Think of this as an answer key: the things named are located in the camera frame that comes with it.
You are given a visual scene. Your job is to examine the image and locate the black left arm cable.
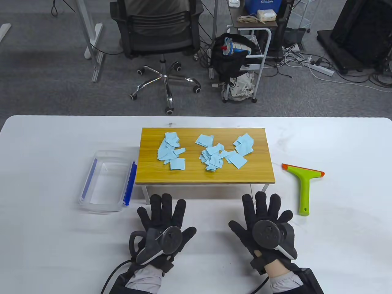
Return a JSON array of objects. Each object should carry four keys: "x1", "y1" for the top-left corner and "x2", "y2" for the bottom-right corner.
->
[{"x1": 100, "y1": 260, "x2": 134, "y2": 294}]

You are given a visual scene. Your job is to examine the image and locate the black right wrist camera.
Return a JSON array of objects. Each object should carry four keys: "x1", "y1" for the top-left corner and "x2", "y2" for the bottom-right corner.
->
[{"x1": 251, "y1": 251, "x2": 267, "y2": 275}]

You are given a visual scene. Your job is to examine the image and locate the beige gloves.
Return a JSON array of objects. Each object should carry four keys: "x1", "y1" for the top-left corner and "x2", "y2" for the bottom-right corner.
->
[{"x1": 237, "y1": 15, "x2": 265, "y2": 24}]

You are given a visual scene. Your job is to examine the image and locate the person's left hand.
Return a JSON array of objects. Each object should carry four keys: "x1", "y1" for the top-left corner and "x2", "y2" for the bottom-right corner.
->
[{"x1": 129, "y1": 194, "x2": 197, "y2": 273}]

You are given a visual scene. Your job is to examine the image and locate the white power strip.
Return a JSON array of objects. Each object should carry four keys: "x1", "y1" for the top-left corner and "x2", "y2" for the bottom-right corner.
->
[{"x1": 309, "y1": 63, "x2": 334, "y2": 77}]

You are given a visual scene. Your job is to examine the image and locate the blue water bottle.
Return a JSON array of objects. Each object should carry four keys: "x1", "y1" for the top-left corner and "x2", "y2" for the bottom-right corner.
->
[{"x1": 224, "y1": 37, "x2": 251, "y2": 56}]

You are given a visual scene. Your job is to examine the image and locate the blue recycling bin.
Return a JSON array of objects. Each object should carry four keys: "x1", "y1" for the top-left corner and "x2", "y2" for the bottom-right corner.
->
[{"x1": 244, "y1": 0, "x2": 283, "y2": 16}]

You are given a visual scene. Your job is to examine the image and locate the black office chair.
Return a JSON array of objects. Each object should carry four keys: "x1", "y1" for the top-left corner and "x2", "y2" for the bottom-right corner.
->
[{"x1": 109, "y1": 0, "x2": 204, "y2": 115}]

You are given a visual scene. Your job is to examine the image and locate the person's right hand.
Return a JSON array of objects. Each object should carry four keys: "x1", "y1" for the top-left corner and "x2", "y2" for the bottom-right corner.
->
[{"x1": 228, "y1": 192, "x2": 298, "y2": 273}]

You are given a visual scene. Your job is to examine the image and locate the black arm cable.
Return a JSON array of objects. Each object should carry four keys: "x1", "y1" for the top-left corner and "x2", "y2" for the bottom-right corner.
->
[
  {"x1": 100, "y1": 260, "x2": 134, "y2": 294},
  {"x1": 251, "y1": 276, "x2": 270, "y2": 294}
]

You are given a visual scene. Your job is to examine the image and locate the bundle of floor cables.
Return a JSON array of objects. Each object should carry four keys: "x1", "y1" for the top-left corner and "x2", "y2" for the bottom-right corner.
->
[{"x1": 276, "y1": 43, "x2": 392, "y2": 92}]

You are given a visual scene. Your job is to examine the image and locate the grey desk post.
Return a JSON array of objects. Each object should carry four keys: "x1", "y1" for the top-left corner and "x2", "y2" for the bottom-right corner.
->
[{"x1": 209, "y1": 0, "x2": 218, "y2": 79}]

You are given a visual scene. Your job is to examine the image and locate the pile of blue paper scraps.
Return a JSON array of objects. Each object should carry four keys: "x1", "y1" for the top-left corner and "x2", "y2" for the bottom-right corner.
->
[{"x1": 157, "y1": 132, "x2": 254, "y2": 172}]

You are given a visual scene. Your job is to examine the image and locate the person's left forearm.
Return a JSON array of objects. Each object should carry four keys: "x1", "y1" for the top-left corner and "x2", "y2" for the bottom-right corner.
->
[{"x1": 109, "y1": 263, "x2": 172, "y2": 294}]

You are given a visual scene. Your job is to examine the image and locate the wooden tabletop organizer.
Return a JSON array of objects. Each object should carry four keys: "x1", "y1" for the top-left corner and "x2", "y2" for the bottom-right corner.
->
[{"x1": 135, "y1": 128, "x2": 275, "y2": 205}]

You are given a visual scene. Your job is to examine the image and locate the white rolling cart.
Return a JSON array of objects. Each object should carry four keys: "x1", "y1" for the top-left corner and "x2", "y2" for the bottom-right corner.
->
[{"x1": 222, "y1": 0, "x2": 278, "y2": 104}]

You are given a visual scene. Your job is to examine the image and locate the clear plastic storage box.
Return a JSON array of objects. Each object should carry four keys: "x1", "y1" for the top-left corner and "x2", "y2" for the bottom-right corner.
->
[{"x1": 78, "y1": 150, "x2": 137, "y2": 214}]

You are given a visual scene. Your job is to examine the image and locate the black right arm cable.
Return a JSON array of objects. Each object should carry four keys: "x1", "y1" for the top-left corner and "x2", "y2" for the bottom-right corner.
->
[{"x1": 251, "y1": 276, "x2": 270, "y2": 294}]

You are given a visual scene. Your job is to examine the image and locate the white desk leg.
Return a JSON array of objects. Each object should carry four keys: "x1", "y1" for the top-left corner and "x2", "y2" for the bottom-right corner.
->
[{"x1": 75, "y1": 0, "x2": 104, "y2": 83}]

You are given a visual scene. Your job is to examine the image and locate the black equipment stand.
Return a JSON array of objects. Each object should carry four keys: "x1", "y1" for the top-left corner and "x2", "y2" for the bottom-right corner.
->
[{"x1": 317, "y1": 0, "x2": 392, "y2": 75}]

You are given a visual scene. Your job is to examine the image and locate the beige patterned bag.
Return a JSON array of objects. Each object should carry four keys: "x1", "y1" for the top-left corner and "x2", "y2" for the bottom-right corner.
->
[{"x1": 229, "y1": 72, "x2": 254, "y2": 99}]

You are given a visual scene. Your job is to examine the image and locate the white tissue box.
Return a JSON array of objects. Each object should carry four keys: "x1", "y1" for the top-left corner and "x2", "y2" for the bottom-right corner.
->
[{"x1": 256, "y1": 9, "x2": 277, "y2": 22}]

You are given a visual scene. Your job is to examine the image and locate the black white left controller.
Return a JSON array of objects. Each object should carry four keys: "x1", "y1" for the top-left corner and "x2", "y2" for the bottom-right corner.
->
[{"x1": 129, "y1": 226, "x2": 182, "y2": 266}]

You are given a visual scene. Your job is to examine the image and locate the person's right forearm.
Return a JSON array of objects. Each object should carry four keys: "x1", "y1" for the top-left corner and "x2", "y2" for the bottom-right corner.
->
[{"x1": 263, "y1": 260, "x2": 324, "y2": 294}]

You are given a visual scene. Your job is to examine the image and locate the green orange scraper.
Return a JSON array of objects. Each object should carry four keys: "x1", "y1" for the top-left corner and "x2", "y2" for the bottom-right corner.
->
[{"x1": 282, "y1": 163, "x2": 325, "y2": 217}]

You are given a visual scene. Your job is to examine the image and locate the black bag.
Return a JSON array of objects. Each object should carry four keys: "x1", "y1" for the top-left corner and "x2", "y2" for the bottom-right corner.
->
[{"x1": 211, "y1": 33, "x2": 259, "y2": 85}]

